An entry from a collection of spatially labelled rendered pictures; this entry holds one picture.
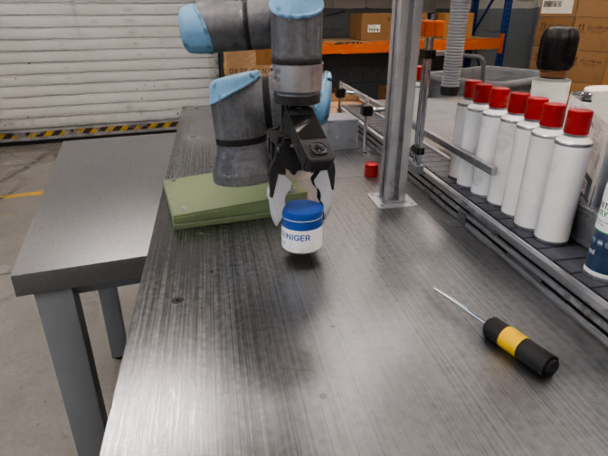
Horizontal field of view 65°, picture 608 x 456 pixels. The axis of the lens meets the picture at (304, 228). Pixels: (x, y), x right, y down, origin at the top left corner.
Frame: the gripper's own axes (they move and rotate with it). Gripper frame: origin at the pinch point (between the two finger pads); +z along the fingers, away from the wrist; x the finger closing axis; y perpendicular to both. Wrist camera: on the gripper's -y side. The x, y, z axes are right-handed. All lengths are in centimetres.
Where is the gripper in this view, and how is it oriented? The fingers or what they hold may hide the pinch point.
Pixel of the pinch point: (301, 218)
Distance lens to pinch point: 80.0
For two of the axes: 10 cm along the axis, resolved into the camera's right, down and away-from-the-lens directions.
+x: -9.4, 1.4, -3.0
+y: -3.3, -3.9, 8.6
